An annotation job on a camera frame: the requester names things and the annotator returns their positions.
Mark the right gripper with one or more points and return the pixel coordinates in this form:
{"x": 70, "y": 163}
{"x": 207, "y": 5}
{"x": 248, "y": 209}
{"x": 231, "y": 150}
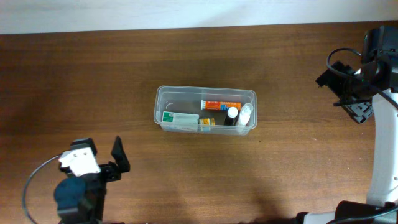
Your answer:
{"x": 359, "y": 111}

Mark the black bottle white cap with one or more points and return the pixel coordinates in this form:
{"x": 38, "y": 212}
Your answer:
{"x": 232, "y": 114}

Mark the orange tablet tube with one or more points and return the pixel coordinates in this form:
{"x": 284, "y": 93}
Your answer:
{"x": 219, "y": 105}

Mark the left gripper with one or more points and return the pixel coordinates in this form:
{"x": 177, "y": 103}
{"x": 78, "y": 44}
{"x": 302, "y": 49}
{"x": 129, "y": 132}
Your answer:
{"x": 112, "y": 172}

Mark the white green medicine box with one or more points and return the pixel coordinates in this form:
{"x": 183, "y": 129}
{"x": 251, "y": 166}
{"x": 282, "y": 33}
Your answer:
{"x": 173, "y": 121}

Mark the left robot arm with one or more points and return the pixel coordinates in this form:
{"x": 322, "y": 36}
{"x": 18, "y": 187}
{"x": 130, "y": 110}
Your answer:
{"x": 81, "y": 196}

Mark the clear plastic container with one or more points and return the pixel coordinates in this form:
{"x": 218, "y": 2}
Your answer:
{"x": 186, "y": 99}

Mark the small jar gold lid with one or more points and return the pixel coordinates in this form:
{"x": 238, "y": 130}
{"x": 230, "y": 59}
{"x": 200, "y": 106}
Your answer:
{"x": 206, "y": 124}

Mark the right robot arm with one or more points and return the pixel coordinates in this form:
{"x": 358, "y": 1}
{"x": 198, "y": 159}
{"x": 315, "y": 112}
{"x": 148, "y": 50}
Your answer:
{"x": 380, "y": 47}

